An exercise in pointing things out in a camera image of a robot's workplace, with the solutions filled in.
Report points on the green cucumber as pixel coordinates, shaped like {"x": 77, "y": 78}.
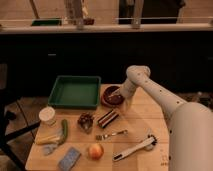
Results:
{"x": 64, "y": 124}

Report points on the metal fork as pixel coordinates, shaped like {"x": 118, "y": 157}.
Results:
{"x": 105, "y": 136}

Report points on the white round container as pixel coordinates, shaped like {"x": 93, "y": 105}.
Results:
{"x": 47, "y": 115}

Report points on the blue sponge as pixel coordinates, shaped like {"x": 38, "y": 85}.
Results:
{"x": 69, "y": 160}

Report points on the green plastic tray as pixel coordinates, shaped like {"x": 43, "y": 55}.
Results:
{"x": 75, "y": 92}

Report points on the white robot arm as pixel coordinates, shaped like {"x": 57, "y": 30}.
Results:
{"x": 190, "y": 124}

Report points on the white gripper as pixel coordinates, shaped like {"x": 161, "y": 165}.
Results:
{"x": 127, "y": 89}

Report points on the clear plastic wrapper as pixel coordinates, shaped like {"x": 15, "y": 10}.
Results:
{"x": 49, "y": 149}

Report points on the striped rectangular box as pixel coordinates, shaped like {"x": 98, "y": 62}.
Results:
{"x": 105, "y": 120}

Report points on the green bin on counter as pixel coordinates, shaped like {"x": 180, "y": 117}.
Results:
{"x": 47, "y": 22}

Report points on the dark red bowl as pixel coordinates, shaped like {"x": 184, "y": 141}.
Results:
{"x": 109, "y": 91}

